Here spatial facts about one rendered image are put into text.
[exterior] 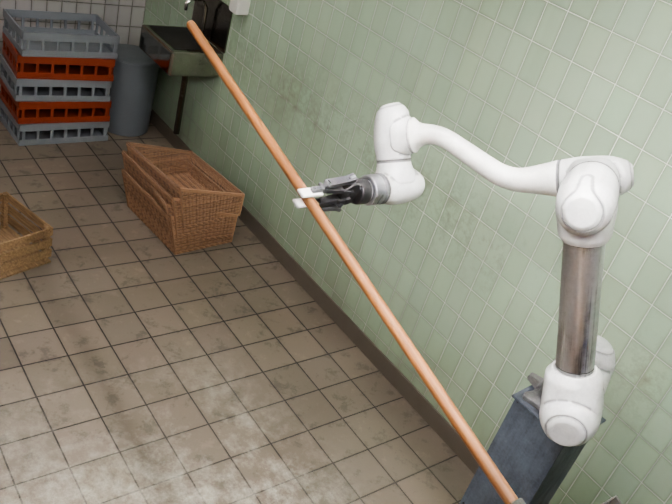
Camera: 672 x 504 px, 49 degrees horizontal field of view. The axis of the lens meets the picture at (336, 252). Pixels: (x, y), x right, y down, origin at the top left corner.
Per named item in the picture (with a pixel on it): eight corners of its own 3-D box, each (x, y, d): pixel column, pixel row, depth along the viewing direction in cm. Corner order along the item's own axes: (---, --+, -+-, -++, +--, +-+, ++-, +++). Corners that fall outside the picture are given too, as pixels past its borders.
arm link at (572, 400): (603, 418, 210) (594, 466, 192) (545, 407, 217) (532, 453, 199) (628, 160, 180) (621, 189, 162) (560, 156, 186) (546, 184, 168)
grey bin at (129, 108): (159, 137, 533) (169, 65, 505) (108, 139, 510) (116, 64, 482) (138, 114, 556) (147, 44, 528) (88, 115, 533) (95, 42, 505)
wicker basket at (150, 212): (163, 258, 409) (170, 217, 395) (114, 207, 440) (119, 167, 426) (233, 242, 442) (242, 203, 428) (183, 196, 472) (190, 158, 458)
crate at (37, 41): (118, 59, 477) (120, 36, 469) (22, 56, 440) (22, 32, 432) (95, 35, 501) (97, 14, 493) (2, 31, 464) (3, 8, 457)
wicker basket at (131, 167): (165, 241, 402) (172, 198, 388) (114, 191, 432) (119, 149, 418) (236, 226, 435) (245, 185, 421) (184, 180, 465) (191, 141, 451)
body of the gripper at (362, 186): (378, 188, 204) (352, 191, 199) (365, 210, 210) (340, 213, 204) (364, 170, 208) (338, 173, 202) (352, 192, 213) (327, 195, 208)
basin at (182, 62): (207, 148, 489) (233, 9, 441) (157, 150, 467) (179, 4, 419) (177, 117, 517) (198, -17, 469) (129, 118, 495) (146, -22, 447)
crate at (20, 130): (108, 140, 508) (110, 121, 501) (18, 146, 471) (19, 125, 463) (85, 115, 532) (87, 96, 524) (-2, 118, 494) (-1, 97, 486)
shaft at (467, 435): (184, 26, 234) (186, 18, 232) (192, 27, 235) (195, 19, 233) (504, 509, 154) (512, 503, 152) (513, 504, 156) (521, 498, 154)
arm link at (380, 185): (381, 210, 213) (366, 213, 209) (365, 189, 217) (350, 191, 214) (395, 188, 207) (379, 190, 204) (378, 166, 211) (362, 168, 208)
